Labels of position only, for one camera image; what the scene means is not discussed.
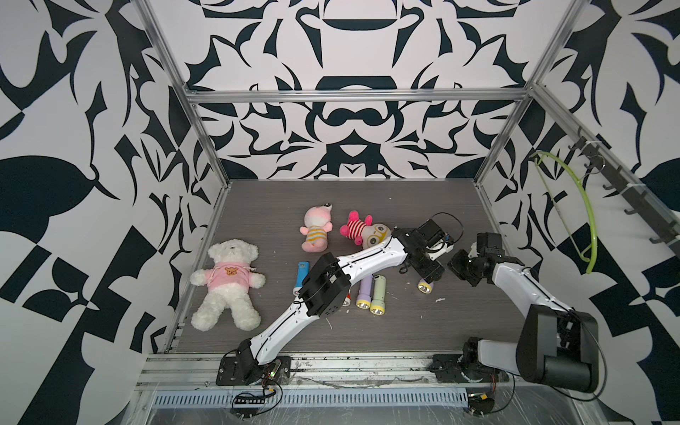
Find purple flashlight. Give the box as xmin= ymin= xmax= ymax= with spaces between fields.
xmin=417 ymin=279 xmax=434 ymax=294
xmin=356 ymin=274 xmax=374 ymax=310

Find light green flashlight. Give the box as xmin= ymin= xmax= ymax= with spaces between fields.
xmin=369 ymin=274 xmax=387 ymax=315

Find blue flashlight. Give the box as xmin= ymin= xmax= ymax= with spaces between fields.
xmin=293 ymin=260 xmax=310 ymax=296

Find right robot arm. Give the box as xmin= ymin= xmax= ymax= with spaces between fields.
xmin=447 ymin=233 xmax=604 ymax=393

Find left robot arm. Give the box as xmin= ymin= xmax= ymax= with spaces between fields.
xmin=236 ymin=219 xmax=454 ymax=384

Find white plush yellow glasses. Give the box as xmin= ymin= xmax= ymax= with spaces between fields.
xmin=339 ymin=211 xmax=391 ymax=249

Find pink plush striped shirt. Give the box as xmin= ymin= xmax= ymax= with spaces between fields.
xmin=299 ymin=204 xmax=333 ymax=253

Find black connector box right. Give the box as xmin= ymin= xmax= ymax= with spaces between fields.
xmin=467 ymin=392 xmax=495 ymax=417

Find black connector box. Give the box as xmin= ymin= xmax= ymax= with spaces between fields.
xmin=467 ymin=392 xmax=495 ymax=417
xmin=231 ymin=392 xmax=270 ymax=417

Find white teddy bear pink shirt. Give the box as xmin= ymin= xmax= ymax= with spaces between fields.
xmin=189 ymin=239 xmax=266 ymax=332

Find black connector box left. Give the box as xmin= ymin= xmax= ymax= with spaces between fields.
xmin=231 ymin=392 xmax=270 ymax=417

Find green hoop on wall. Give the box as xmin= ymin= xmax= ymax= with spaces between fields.
xmin=529 ymin=151 xmax=600 ymax=274

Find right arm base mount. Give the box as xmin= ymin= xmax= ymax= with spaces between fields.
xmin=427 ymin=338 xmax=510 ymax=384

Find black hook rail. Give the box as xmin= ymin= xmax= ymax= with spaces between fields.
xmin=570 ymin=127 xmax=679 ymax=257

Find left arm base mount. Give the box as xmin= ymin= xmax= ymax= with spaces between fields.
xmin=215 ymin=339 xmax=292 ymax=387

